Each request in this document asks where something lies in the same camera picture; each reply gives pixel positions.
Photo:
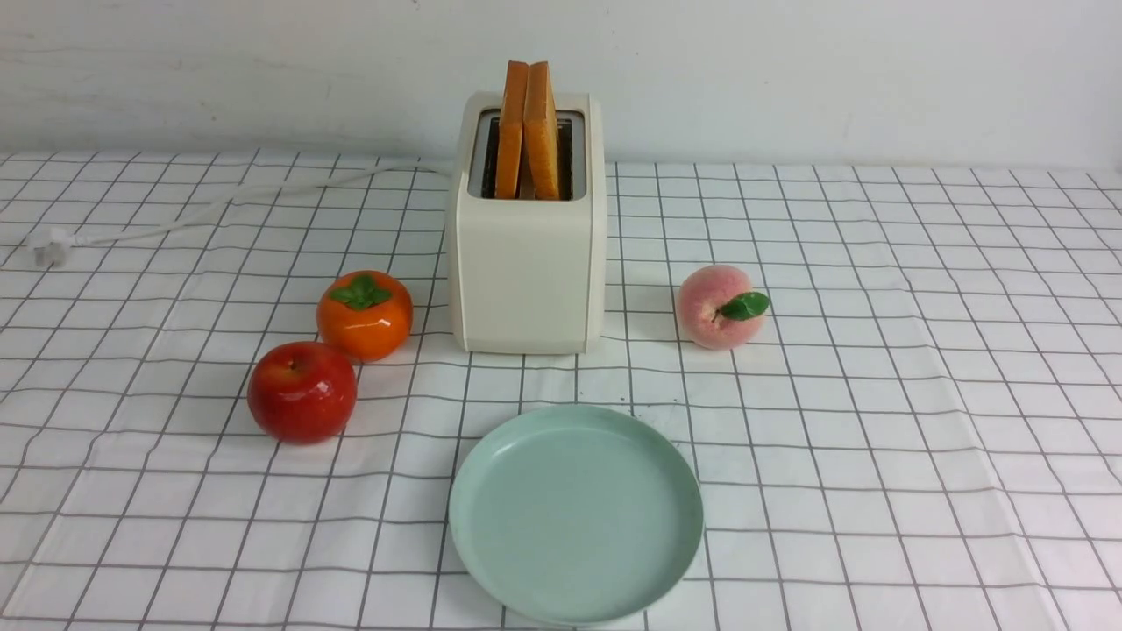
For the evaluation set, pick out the toast slice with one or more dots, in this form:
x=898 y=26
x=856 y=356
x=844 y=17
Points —
x=509 y=149
x=540 y=134

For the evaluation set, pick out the red apple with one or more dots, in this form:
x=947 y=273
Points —
x=302 y=392

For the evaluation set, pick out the white grid tablecloth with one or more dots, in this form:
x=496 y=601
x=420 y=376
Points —
x=924 y=434

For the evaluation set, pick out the orange persimmon with green leaf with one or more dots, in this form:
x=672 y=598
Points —
x=366 y=314

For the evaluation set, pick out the light green round plate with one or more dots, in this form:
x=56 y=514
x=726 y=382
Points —
x=575 y=515

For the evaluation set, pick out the white two-slot toaster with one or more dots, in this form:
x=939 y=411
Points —
x=525 y=276

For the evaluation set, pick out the pink peach with leaf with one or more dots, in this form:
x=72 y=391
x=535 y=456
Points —
x=718 y=308

